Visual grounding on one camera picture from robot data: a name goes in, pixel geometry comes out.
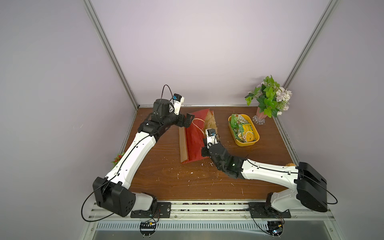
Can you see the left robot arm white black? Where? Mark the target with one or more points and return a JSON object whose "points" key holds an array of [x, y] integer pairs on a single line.
{"points": [[112, 192]]}

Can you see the left circuit board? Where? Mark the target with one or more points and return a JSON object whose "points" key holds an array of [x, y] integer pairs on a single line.
{"points": [[147, 229]]}

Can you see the small red flower pot plant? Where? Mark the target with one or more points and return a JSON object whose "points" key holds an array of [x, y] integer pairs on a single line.
{"points": [[117, 158]]}

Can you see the circuit board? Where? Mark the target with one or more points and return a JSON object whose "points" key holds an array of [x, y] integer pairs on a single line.
{"points": [[147, 229], [275, 229]]}

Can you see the pink glass vase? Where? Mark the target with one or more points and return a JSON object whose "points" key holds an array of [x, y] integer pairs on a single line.
{"points": [[259, 118]]}

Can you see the green yellow condiment packet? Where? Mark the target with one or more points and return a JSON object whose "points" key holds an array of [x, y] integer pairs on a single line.
{"points": [[246, 133]]}

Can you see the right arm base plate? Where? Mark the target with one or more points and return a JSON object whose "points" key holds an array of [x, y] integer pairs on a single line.
{"points": [[259, 210]]}

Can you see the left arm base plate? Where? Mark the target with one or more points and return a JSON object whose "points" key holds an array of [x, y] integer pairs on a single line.
{"points": [[157, 210]]}

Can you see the right circuit board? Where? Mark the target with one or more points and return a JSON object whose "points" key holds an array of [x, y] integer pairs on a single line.
{"points": [[275, 229]]}

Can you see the green plant with white flowers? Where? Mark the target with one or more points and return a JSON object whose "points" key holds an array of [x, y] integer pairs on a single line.
{"points": [[273, 99]]}

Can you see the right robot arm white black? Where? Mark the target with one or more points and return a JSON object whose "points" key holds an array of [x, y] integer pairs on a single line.
{"points": [[306, 187]]}

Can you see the aluminium front rail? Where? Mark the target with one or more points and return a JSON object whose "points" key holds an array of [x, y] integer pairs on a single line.
{"points": [[232, 210]]}

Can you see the yellow plastic tray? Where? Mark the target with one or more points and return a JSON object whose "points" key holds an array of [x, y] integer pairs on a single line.
{"points": [[235, 137]]}

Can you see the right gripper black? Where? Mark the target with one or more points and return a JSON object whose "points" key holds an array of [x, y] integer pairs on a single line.
{"points": [[208, 149]]}

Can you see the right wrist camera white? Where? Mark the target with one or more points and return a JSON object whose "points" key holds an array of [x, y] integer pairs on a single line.
{"points": [[211, 137]]}

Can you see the red paper bag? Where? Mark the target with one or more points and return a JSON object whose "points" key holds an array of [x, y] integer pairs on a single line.
{"points": [[191, 139]]}

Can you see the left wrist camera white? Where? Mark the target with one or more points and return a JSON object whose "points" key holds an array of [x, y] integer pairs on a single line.
{"points": [[178, 101]]}

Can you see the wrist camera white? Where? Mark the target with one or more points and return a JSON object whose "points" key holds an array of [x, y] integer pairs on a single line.
{"points": [[211, 137], [178, 101]]}

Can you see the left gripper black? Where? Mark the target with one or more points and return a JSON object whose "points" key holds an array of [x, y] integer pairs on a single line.
{"points": [[184, 120]]}

